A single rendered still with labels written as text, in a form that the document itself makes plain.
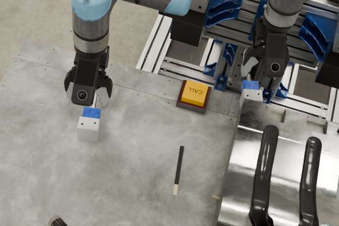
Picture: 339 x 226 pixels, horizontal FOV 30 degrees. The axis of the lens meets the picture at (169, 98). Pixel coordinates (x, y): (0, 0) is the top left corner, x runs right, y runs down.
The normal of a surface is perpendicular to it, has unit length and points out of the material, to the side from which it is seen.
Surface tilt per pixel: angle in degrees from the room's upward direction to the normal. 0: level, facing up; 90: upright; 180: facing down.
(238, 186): 28
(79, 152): 0
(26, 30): 0
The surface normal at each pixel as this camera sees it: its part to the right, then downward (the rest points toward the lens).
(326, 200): 0.19, -0.83
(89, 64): 0.00, -0.08
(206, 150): 0.11, -0.58
